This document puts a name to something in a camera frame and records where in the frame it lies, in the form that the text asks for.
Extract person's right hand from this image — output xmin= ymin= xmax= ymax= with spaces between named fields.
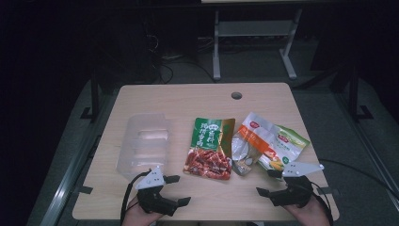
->
xmin=283 ymin=197 xmax=331 ymax=226

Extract metal floor rail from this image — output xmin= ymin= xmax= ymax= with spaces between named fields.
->
xmin=40 ymin=92 xmax=120 ymax=226
xmin=331 ymin=89 xmax=399 ymax=202

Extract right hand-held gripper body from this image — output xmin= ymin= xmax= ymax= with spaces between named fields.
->
xmin=269 ymin=161 xmax=326 ymax=209

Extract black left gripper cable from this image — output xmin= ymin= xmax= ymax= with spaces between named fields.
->
xmin=120 ymin=169 xmax=152 ymax=224

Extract tangle of dark cables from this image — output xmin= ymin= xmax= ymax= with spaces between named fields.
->
xmin=146 ymin=33 xmax=217 ymax=85

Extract white metal table frame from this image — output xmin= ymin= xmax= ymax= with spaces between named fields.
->
xmin=212 ymin=8 xmax=303 ymax=81

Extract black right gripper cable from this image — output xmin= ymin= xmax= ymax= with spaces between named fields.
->
xmin=310 ymin=181 xmax=334 ymax=226

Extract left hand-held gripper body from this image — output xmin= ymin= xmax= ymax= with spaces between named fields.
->
xmin=135 ymin=166 xmax=180 ymax=218

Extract green packet with red food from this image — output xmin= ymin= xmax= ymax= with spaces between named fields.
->
xmin=183 ymin=117 xmax=236 ymax=181

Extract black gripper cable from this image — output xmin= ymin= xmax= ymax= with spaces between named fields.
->
xmin=310 ymin=181 xmax=334 ymax=226
xmin=120 ymin=169 xmax=152 ymax=224

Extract black floor cable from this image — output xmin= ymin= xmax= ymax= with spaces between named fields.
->
xmin=319 ymin=157 xmax=399 ymax=200

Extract black metal stand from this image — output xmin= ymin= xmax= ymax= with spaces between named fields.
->
xmin=79 ymin=67 xmax=102 ymax=122
xmin=347 ymin=64 xmax=375 ymax=122

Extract white and orange packet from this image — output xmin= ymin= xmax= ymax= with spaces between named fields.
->
xmin=231 ymin=111 xmax=284 ymax=177

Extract clear plastic container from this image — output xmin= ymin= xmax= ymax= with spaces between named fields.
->
xmin=116 ymin=113 xmax=173 ymax=181

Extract white and green corn packet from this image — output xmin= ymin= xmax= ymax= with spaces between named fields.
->
xmin=257 ymin=124 xmax=311 ymax=181

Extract person's left hand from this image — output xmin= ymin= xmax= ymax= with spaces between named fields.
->
xmin=121 ymin=196 xmax=165 ymax=226

